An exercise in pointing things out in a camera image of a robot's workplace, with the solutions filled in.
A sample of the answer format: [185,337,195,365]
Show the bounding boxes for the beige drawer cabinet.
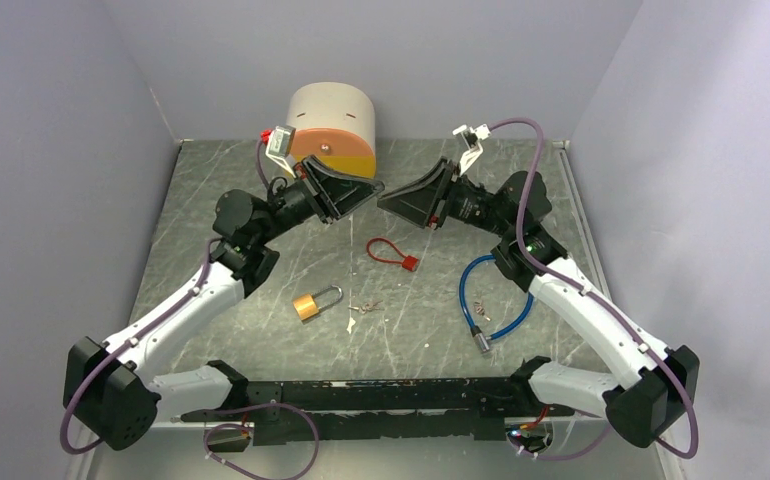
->
[286,82,377,178]

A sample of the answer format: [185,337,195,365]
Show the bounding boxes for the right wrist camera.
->
[452,124,491,176]

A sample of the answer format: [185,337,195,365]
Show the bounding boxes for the padlock keys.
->
[349,301,381,315]

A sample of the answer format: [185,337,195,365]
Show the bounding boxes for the blue cable lock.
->
[456,254,536,356]

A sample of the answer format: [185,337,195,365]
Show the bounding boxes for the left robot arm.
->
[59,156,384,455]

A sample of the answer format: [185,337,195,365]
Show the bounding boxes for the brass padlock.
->
[292,284,344,323]

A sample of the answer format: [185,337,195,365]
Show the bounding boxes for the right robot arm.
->
[377,158,700,459]

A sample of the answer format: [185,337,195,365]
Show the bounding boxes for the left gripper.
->
[254,154,384,245]

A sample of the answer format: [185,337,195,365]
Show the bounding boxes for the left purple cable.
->
[60,135,280,457]

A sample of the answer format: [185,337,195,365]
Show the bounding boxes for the blue lock keys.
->
[473,301,491,322]

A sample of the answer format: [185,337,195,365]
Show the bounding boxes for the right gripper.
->
[378,156,515,238]

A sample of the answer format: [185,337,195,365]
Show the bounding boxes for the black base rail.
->
[239,377,559,446]

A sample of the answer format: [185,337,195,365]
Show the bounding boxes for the red cable lock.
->
[366,237,421,274]

